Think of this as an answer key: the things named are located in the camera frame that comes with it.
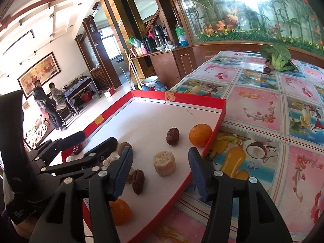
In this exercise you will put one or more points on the table with dark cloth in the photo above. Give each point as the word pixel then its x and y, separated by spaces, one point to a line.
pixel 78 86

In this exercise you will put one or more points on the green bag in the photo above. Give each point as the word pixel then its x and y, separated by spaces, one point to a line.
pixel 134 41

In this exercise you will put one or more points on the red bag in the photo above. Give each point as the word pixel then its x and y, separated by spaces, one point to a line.
pixel 86 96

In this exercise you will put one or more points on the dark red date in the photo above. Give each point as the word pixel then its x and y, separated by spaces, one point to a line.
pixel 173 136

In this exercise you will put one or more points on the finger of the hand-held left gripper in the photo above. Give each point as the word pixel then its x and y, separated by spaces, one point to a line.
pixel 106 145
pixel 72 139

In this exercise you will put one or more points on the dark brown fruit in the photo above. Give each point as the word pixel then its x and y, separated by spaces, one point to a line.
pixel 267 67

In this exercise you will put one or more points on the flower decorated glass screen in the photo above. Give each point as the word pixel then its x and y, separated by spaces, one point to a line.
pixel 253 7

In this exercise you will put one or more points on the blue water jug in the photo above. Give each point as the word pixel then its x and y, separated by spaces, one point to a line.
pixel 159 86

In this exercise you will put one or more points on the small beige nut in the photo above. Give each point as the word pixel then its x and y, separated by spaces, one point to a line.
pixel 130 176

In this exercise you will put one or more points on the small white snack piece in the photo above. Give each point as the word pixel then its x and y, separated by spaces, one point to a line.
pixel 69 159

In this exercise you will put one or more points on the red box tray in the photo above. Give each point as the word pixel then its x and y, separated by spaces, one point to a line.
pixel 151 116

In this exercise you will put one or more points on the wooden counter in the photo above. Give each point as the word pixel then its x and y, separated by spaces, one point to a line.
pixel 172 63

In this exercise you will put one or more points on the framed wall painting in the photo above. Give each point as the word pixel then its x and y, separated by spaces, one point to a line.
pixel 39 73

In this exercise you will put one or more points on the fruit printed tablecloth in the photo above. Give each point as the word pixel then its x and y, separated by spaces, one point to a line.
pixel 253 101

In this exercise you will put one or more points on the red and white box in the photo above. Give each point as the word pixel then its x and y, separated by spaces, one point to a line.
pixel 110 91

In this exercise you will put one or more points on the green broccoli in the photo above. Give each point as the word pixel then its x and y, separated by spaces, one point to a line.
pixel 277 53

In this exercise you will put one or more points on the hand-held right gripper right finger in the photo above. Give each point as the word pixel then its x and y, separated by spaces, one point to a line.
pixel 200 174

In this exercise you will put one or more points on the beige rice cake cylinder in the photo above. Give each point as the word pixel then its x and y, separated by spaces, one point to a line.
pixel 164 163

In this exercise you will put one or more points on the green plastic bottle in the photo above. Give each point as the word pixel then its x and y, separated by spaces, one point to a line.
pixel 181 35

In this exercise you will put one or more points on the black thermos pot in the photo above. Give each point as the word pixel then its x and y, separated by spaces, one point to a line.
pixel 159 34

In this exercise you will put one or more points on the black cup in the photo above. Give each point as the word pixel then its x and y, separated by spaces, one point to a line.
pixel 148 44

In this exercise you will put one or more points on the orange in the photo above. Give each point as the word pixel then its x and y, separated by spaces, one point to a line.
pixel 200 134
pixel 120 212

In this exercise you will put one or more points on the small cream snack piece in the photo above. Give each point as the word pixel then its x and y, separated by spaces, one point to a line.
pixel 111 160

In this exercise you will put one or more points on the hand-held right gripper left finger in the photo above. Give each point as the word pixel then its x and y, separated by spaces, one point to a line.
pixel 124 174

